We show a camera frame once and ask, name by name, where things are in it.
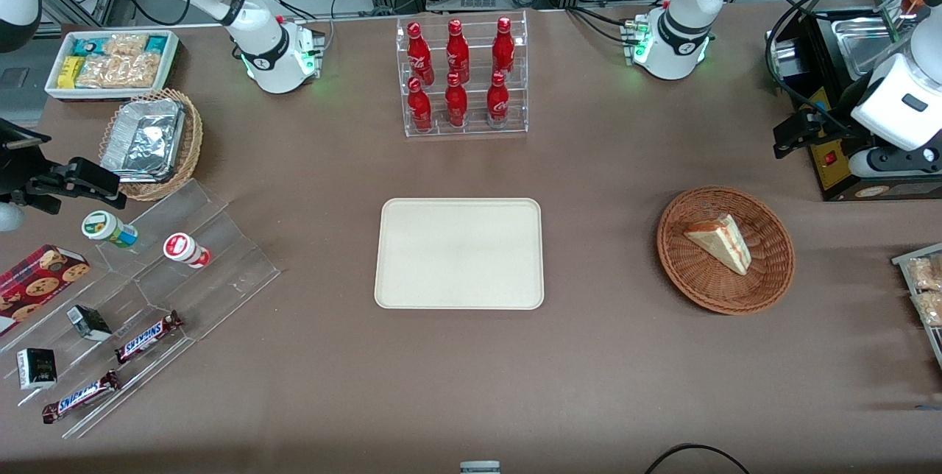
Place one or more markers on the clear acrylic bottle rack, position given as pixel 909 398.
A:
pixel 475 129

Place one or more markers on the yellow snack packet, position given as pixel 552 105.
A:
pixel 70 73

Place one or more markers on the clear pastry packet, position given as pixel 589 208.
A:
pixel 927 273
pixel 931 308

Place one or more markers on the steel food pan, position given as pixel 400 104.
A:
pixel 868 43

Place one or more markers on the triangular sandwich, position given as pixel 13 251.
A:
pixel 721 242

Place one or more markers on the grey metal snack tray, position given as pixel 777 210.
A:
pixel 904 259

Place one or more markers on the aluminium foil container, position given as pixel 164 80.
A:
pixel 143 139

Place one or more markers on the Snickers chocolate bar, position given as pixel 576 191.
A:
pixel 81 396
pixel 146 337

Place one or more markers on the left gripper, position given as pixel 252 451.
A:
pixel 840 123

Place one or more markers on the large clear cracker bag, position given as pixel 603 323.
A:
pixel 118 71

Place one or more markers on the red cola bottle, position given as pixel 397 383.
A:
pixel 419 110
pixel 456 106
pixel 498 102
pixel 419 54
pixel 458 53
pixel 503 48

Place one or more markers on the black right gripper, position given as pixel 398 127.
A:
pixel 13 172

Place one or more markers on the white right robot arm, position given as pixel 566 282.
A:
pixel 266 62

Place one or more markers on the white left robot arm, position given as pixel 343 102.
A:
pixel 681 43

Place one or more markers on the large brown wicker basket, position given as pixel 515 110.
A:
pixel 695 283

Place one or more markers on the beige rectangular tray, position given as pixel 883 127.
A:
pixel 456 253

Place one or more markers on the small clear cracker bag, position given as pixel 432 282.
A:
pixel 125 45

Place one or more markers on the small black box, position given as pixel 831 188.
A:
pixel 90 322
pixel 37 369

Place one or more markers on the clear acrylic step display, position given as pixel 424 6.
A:
pixel 221 268

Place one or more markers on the green label yogurt cup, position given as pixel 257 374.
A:
pixel 107 228

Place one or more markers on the teal snack packet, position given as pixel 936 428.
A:
pixel 156 43
pixel 86 46

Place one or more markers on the white snack tray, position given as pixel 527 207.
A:
pixel 55 91

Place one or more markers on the small grey device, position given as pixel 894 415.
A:
pixel 480 467

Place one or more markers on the red plaid cookie box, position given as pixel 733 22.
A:
pixel 37 286

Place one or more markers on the light wicker basket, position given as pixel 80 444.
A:
pixel 193 143

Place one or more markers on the black hot food display case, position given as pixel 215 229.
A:
pixel 835 165

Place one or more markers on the red label yogurt cup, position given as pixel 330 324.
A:
pixel 185 249

